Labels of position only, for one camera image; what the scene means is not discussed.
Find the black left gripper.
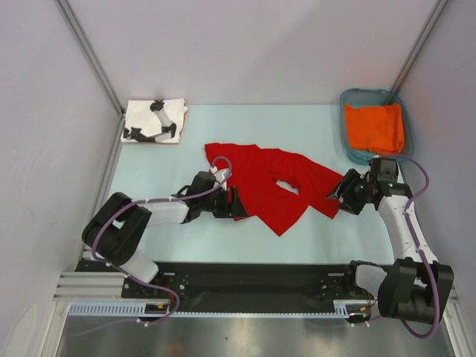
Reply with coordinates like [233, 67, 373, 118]
[199, 187, 248, 219]

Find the red t shirt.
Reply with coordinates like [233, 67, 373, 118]
[205, 143, 343, 237]

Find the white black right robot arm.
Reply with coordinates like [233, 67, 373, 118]
[327, 156, 454, 324]

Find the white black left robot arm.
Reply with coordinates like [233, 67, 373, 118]
[81, 168, 248, 298]

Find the orange t shirt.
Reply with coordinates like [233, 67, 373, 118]
[344, 103, 405, 154]

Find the teal plastic basket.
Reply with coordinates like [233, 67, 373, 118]
[339, 89, 414, 165]

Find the white folded printed t shirt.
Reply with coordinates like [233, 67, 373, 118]
[121, 98, 188, 144]

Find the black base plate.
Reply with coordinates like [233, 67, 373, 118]
[74, 260, 376, 318]

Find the white slotted cable duct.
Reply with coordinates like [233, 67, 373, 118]
[68, 300, 371, 319]

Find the aluminium front rail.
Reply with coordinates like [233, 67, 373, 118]
[53, 272, 124, 301]

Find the aluminium frame post left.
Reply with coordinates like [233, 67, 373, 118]
[54, 0, 124, 118]

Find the aluminium frame post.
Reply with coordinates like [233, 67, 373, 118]
[390, 0, 452, 94]
[54, 0, 124, 118]

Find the aluminium frame post right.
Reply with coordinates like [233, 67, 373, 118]
[390, 0, 452, 94]

